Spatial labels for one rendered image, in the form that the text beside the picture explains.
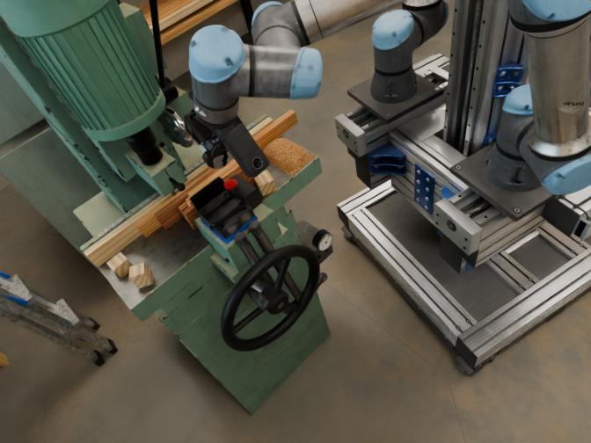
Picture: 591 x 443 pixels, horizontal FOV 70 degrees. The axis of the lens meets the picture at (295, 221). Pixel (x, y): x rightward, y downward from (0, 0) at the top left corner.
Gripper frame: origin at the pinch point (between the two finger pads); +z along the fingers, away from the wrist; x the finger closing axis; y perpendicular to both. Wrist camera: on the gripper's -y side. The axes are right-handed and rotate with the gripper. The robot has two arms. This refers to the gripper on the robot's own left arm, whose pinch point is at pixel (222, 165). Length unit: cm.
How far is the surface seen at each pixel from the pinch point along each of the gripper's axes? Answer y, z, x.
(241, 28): 161, 211, -161
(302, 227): -17, 44, -19
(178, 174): 8.5, 10.4, 6.2
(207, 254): -9.1, 17.8, 12.5
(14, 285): 43, 91, 64
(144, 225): 7.1, 20.9, 18.7
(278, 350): -41, 73, 9
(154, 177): 10.0, 7.8, 11.3
